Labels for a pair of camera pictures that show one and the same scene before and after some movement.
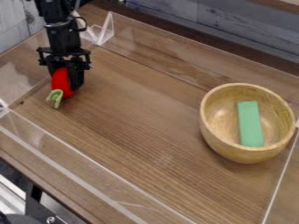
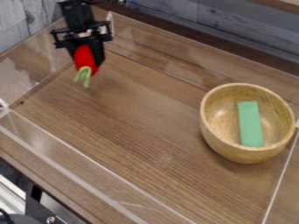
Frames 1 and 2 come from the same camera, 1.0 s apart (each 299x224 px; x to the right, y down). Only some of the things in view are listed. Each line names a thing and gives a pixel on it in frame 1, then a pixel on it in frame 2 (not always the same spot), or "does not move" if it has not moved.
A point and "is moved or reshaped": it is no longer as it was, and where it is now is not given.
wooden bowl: x=247 y=121 does not move
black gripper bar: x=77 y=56 -> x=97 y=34
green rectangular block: x=248 y=116 does not move
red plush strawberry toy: x=60 y=80 is moved or reshaped
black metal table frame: x=33 y=207 does not move
